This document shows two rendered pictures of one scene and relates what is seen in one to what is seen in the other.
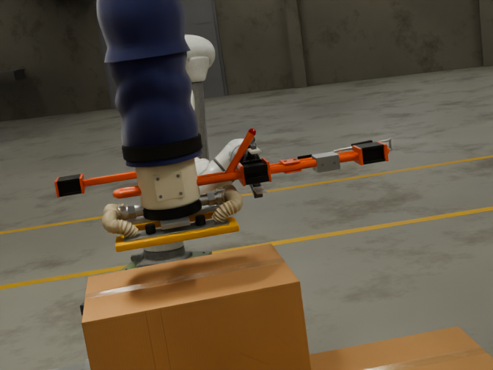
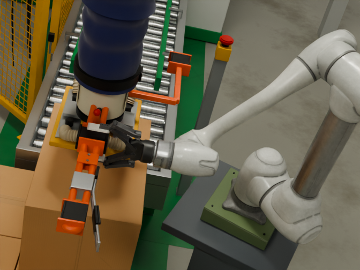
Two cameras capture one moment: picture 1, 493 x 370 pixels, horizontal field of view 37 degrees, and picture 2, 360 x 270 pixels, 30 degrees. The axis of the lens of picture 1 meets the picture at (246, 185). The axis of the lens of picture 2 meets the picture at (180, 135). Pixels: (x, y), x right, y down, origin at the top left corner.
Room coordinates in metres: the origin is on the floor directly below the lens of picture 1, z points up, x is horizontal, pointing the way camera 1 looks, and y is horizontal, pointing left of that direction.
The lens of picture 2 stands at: (2.39, -1.68, 2.60)
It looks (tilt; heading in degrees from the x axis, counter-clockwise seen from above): 37 degrees down; 90
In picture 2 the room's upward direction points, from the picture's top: 15 degrees clockwise
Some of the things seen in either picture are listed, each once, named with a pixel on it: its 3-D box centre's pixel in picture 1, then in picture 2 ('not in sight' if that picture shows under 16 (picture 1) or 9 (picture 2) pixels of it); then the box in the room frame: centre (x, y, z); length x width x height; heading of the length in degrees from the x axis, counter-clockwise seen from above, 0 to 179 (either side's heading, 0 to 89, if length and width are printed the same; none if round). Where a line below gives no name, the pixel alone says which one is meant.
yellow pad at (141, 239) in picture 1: (176, 228); (72, 113); (2.01, 0.21, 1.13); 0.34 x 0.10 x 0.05; 97
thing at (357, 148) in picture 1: (370, 153); (72, 216); (2.17, -0.38, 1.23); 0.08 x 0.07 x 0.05; 97
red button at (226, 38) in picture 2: not in sight; (226, 41); (2.50, 1.21, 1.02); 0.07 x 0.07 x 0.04
